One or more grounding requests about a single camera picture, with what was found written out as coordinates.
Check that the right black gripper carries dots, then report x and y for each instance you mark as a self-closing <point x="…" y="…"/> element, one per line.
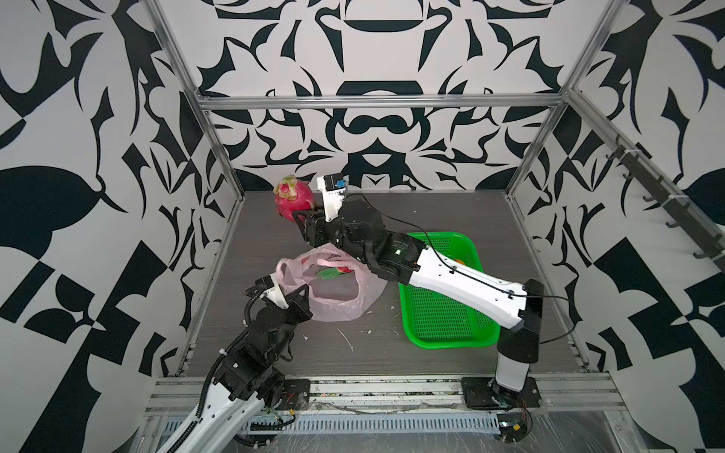
<point x="315" y="219"/>

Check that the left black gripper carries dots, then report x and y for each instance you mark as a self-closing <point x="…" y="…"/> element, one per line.
<point x="298" y="307"/>

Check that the pink plastic bag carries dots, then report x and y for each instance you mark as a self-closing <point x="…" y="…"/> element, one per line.
<point x="336" y="300"/>

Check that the pink dragon fruit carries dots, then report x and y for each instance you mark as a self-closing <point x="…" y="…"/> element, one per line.
<point x="292" y="194"/>

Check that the green plastic perforated basket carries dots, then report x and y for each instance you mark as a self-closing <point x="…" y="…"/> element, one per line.
<point x="433" y="321"/>

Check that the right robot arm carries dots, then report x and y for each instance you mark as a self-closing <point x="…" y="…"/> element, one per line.
<point x="516" y="308"/>

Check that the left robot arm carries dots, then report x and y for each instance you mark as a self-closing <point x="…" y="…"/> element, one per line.
<point x="244" y="380"/>

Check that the small green-lit circuit board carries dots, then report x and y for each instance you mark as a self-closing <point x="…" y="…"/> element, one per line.
<point x="513" y="428"/>

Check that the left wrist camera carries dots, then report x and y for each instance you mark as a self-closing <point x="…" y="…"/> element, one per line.
<point x="267" y="288"/>

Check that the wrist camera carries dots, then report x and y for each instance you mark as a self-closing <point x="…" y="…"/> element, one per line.
<point x="334" y="192"/>
<point x="267" y="288"/>

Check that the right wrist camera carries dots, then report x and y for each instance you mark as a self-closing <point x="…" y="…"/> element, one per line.
<point x="334" y="192"/>

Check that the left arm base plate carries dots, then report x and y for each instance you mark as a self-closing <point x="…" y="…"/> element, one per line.
<point x="294" y="395"/>

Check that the white slotted cable duct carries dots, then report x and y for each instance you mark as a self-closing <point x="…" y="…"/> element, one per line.
<point x="378" y="423"/>

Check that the aluminium front rail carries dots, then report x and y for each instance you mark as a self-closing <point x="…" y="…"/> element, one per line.
<point x="559" y="392"/>

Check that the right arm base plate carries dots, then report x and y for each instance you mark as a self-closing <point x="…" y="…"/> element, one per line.
<point x="484" y="394"/>

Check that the black wall hook rack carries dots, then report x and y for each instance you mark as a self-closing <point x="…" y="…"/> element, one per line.
<point x="662" y="193"/>

